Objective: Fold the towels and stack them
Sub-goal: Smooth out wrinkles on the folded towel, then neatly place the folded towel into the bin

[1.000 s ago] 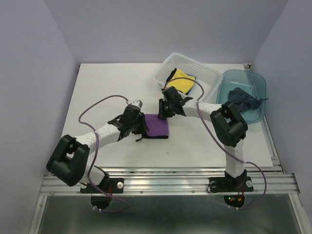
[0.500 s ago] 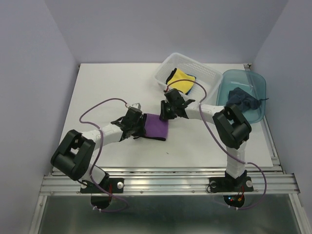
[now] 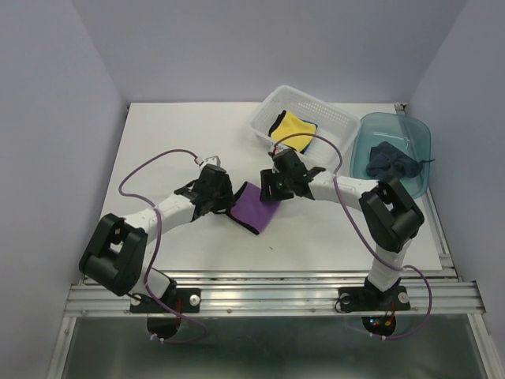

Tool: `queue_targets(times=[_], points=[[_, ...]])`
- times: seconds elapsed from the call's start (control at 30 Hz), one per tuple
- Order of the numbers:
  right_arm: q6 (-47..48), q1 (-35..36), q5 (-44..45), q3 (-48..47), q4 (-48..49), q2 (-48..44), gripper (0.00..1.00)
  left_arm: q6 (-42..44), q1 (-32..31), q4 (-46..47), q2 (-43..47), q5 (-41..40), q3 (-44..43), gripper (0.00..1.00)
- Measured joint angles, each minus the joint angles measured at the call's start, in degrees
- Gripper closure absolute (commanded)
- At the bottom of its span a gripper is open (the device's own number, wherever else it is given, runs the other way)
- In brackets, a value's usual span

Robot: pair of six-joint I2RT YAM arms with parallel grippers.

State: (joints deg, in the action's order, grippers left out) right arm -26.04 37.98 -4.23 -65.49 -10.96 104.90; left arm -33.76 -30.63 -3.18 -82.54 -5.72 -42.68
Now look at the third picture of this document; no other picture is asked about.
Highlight dark grey towel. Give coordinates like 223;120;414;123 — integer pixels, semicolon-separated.
365;141;435;180

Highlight blue and grey towel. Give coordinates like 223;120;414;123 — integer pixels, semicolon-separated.
297;121;318;154

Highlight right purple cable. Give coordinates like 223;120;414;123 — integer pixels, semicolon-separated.
270;133;435;340

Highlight teal translucent plastic bin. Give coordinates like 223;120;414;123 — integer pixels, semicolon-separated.
350;112;433;198

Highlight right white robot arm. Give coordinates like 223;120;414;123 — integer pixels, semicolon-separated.
260;149;425;308

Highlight yellow and grey towel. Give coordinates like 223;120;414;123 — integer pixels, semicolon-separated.
268;110;304;152

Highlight aluminium mounting rail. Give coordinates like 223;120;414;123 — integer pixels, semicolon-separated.
64;270;486;317

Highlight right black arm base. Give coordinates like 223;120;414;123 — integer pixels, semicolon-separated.
334;282;411;339

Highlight white perforated plastic basket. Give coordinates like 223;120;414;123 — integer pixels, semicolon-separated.
247;85;361;171

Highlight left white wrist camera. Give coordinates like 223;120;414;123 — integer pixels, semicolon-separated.
201;156;221;167

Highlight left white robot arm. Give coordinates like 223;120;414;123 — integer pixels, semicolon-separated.
79;163;234;311

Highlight purple and grey towel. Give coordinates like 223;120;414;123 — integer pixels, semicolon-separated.
226;182;280;235

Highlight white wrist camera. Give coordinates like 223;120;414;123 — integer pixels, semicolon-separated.
201;156;221;167
271;144;287;156

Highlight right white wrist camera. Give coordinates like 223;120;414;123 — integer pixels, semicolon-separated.
271;144;287;156

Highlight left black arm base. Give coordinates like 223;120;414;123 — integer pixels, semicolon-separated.
129;287;206;343

